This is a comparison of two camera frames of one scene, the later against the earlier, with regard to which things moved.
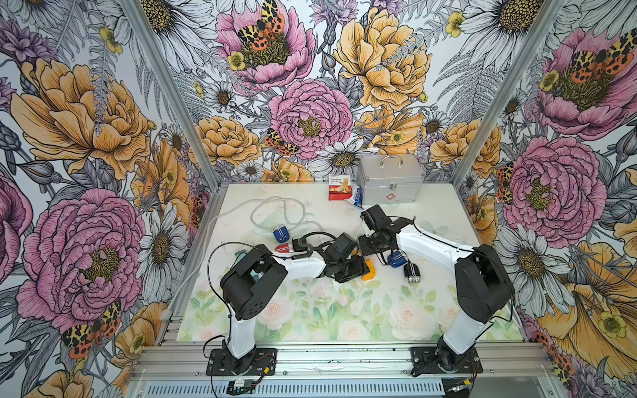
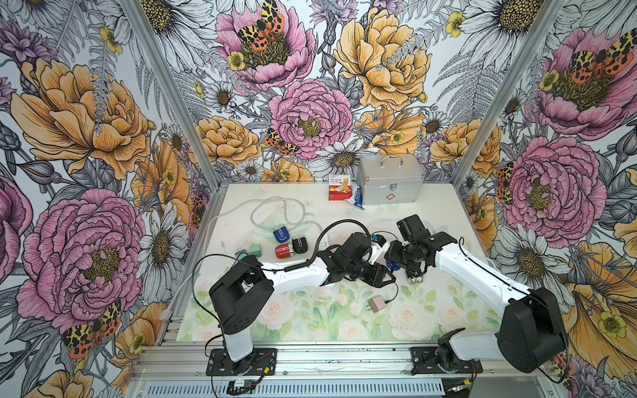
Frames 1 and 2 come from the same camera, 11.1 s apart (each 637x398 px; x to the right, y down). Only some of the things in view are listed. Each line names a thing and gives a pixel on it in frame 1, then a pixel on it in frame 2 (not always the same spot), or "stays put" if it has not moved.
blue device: (282, 235) stays put
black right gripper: (363, 245) → (393, 255)
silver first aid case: (390, 179) stays put
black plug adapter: (299, 245) stays put
